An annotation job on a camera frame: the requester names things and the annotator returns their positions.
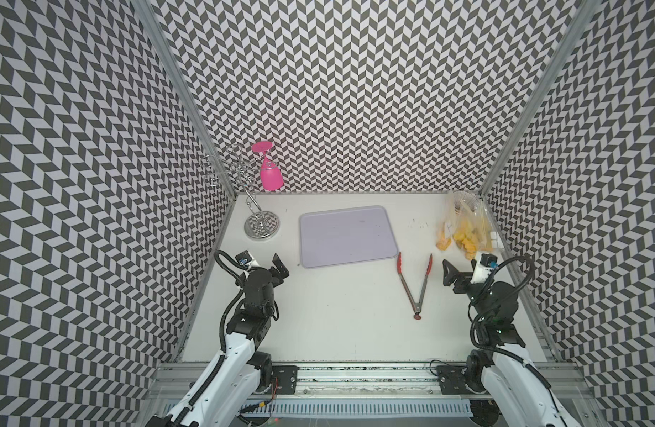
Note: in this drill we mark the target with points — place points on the metal wire glass rack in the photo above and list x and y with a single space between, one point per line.
261 224

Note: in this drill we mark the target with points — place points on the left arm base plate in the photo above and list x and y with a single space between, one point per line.
284 378

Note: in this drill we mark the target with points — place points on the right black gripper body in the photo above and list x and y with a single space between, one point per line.
464 279

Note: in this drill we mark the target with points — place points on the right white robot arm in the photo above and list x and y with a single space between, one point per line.
500 363

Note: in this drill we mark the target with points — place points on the pink plastic wine glass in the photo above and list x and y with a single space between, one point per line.
270 174

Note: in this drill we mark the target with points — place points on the aluminium mounting rail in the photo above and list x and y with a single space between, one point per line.
362 380

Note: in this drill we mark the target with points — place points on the clear resealable bag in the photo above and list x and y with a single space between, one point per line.
472 230
490 239

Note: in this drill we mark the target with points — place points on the lavender plastic tray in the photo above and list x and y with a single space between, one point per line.
344 236

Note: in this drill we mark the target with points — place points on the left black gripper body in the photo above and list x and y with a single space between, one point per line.
277 277

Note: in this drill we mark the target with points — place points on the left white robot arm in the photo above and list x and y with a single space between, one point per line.
239 369

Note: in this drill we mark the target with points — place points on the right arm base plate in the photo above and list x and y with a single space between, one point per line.
450 380

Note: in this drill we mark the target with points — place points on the clear bag with cookies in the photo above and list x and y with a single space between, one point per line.
451 227

